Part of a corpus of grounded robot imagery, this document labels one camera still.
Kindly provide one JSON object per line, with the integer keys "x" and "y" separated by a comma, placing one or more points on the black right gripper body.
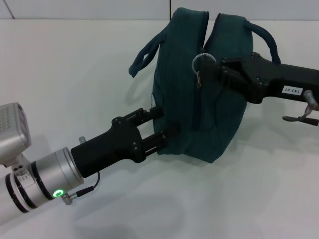
{"x": 279, "y": 77}

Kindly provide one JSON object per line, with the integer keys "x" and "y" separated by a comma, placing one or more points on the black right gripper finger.
{"x": 219, "y": 65}
{"x": 236, "y": 82}

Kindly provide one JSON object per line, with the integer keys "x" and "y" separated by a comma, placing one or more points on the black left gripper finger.
{"x": 159, "y": 139}
{"x": 147, "y": 114}

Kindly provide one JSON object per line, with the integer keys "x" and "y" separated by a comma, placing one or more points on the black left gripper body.
{"x": 109, "y": 147}

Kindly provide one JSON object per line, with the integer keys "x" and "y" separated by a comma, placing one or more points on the dark teal fabric lunch bag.
{"x": 179, "y": 112}

